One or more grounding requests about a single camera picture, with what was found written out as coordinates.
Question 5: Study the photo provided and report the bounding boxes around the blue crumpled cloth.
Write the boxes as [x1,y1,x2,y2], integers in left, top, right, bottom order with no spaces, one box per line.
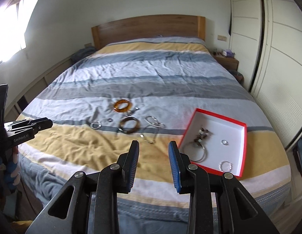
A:
[72,47,97,65]

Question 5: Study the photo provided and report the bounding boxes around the large silver hoop bangles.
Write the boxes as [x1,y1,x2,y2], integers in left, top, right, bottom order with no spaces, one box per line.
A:
[182,140,209,162]

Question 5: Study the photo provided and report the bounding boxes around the striped bed with headboard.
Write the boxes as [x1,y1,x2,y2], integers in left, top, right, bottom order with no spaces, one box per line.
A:
[13,36,291,234]

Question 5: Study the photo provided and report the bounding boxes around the wooden nightstand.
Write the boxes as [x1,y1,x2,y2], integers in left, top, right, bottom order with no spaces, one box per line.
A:
[211,52,239,72]

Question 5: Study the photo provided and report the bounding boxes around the red jewelry box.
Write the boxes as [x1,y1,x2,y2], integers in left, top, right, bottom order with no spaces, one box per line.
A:
[178,108,247,177]

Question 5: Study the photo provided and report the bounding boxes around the wooden headboard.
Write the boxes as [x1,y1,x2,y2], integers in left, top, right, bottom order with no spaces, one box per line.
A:
[91,15,206,51]

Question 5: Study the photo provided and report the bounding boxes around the orange amber bangle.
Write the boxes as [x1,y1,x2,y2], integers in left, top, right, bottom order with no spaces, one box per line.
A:
[113,99,133,114]

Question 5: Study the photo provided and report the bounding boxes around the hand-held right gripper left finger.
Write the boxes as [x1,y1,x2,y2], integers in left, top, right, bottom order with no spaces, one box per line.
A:
[26,140,140,234]

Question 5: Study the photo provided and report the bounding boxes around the dark woven basket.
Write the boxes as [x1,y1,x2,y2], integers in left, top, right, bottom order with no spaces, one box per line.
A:
[232,71,244,85]

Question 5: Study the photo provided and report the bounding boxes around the window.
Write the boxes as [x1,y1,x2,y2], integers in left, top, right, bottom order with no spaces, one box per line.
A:
[0,0,28,63]

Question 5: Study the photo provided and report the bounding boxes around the person's left hand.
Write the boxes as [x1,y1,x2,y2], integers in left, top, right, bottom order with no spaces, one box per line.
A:
[4,145,21,192]

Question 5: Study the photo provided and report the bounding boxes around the silver pendant necklace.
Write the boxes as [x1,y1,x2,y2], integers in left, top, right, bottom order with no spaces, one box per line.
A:
[139,126,159,145]

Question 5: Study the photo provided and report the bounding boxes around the white sliding wardrobe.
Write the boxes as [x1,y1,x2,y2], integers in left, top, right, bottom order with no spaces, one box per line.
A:
[228,0,302,150]

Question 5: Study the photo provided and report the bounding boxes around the dark brown bangle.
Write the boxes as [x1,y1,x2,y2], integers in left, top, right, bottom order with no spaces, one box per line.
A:
[118,116,141,134]

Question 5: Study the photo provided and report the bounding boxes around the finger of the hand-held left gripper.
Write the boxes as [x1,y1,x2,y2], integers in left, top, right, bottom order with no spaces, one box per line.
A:
[8,117,53,128]
[8,124,52,137]

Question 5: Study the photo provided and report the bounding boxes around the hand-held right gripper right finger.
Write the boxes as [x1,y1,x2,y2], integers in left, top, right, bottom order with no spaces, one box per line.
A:
[168,141,280,234]

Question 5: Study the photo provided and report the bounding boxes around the silver chain bracelet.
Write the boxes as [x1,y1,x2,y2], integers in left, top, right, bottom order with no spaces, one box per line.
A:
[144,116,165,128]

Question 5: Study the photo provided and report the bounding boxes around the dark beaded charm cluster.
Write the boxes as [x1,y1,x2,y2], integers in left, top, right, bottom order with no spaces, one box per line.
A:
[196,126,213,144]

